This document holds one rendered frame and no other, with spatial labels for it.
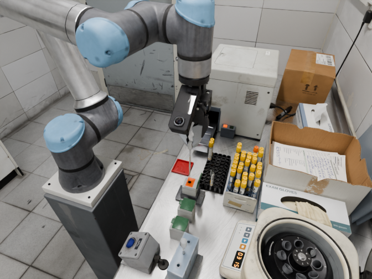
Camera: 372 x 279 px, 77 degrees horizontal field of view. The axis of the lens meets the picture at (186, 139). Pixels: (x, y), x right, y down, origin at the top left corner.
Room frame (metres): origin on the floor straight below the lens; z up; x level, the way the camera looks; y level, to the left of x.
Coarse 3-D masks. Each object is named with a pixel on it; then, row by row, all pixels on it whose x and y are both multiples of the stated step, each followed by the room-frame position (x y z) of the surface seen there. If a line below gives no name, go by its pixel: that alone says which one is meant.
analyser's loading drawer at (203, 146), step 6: (210, 120) 0.87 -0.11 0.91; (216, 120) 0.87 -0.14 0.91; (210, 126) 0.82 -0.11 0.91; (216, 126) 0.83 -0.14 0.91; (210, 132) 0.78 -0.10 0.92; (204, 138) 0.74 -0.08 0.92; (198, 144) 0.69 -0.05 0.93; (204, 144) 0.68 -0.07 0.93; (198, 150) 0.69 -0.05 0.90; (204, 150) 0.68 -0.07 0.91
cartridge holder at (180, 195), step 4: (180, 188) 0.50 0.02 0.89; (180, 192) 0.49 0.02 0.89; (200, 192) 0.49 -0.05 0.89; (204, 192) 0.49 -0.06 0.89; (176, 196) 0.47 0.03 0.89; (180, 196) 0.47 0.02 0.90; (184, 196) 0.46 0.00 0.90; (188, 196) 0.46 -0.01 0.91; (192, 196) 0.46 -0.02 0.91; (196, 196) 0.46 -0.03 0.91; (200, 196) 0.47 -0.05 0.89; (196, 200) 0.45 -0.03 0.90; (200, 200) 0.46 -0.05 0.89; (196, 204) 0.45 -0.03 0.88; (200, 204) 0.44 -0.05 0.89
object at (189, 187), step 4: (184, 180) 0.49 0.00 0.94; (188, 180) 0.49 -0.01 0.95; (192, 180) 0.49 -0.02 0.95; (196, 180) 0.49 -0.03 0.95; (184, 184) 0.48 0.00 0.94; (188, 184) 0.47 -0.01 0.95; (192, 184) 0.47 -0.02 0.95; (196, 184) 0.47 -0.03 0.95; (184, 188) 0.47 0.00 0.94; (188, 188) 0.46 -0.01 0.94; (192, 188) 0.46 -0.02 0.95; (184, 192) 0.47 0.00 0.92; (188, 192) 0.46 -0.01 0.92; (192, 192) 0.46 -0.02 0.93; (196, 192) 0.46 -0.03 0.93
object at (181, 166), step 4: (180, 160) 0.65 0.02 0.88; (184, 160) 0.65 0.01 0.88; (176, 164) 0.63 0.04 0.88; (180, 164) 0.63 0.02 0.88; (184, 164) 0.63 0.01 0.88; (188, 164) 0.63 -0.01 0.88; (192, 164) 0.62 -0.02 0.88; (172, 168) 0.60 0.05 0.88; (176, 168) 0.61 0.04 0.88; (180, 168) 0.61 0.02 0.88; (184, 168) 0.61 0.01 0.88; (188, 168) 0.61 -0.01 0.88; (176, 172) 0.59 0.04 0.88; (180, 172) 0.58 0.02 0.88; (184, 172) 0.59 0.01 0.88; (188, 172) 0.58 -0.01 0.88
